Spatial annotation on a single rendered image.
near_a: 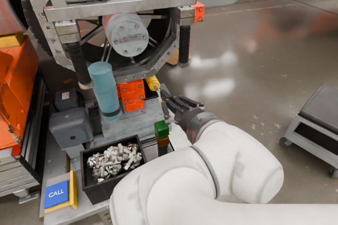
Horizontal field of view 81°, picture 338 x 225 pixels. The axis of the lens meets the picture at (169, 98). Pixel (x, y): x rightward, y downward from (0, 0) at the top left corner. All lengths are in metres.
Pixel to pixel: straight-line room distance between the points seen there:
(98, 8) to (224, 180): 0.51
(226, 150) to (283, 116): 1.47
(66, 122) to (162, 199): 0.87
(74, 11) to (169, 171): 0.47
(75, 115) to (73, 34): 0.60
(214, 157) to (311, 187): 1.17
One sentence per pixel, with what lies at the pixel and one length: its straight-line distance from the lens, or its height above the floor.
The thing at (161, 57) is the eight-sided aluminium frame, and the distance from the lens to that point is 0.93.
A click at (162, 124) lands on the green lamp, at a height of 0.66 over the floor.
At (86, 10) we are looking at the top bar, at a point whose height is 0.97.
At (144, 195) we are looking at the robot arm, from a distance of 0.31.
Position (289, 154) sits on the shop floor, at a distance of 1.57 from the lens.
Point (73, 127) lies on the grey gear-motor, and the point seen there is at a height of 0.38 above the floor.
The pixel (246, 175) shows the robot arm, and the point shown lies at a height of 0.84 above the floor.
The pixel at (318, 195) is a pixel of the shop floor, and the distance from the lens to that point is 1.48.
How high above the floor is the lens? 1.13
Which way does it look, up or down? 41 degrees down
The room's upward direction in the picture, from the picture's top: straight up
